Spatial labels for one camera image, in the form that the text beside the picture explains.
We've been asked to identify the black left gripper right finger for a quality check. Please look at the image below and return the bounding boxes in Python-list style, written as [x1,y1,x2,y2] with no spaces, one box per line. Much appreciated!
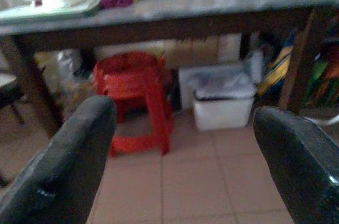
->
[253,106,339,224]

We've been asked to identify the clear plastic bag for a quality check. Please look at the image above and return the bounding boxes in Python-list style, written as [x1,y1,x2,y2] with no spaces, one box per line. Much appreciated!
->
[35,49,93,119]

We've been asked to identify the pale green tray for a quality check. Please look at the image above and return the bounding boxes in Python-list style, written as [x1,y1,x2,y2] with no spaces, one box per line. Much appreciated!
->
[0,0,101,22]

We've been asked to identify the dark wooden table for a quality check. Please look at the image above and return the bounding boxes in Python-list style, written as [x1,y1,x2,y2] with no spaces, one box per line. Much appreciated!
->
[0,0,339,140]

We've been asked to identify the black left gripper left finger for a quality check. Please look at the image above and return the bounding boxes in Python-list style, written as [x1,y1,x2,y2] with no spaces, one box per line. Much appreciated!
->
[0,95,118,224]

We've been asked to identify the white plastic waste bin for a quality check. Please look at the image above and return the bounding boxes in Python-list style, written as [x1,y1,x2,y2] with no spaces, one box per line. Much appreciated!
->
[188,69,257,131]

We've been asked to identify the green and orange packaging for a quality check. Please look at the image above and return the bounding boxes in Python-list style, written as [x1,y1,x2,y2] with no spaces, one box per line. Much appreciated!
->
[303,41,339,108]

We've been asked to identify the blue and yellow bag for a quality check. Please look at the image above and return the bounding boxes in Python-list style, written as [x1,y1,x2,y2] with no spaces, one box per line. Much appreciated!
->
[258,33,296,97]

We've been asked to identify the red plastic stool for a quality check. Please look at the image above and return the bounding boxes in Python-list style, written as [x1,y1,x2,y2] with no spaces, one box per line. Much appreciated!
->
[93,51,175,157]

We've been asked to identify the dark chair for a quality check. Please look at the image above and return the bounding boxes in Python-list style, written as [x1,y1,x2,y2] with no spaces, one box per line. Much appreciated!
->
[0,71,26,126]

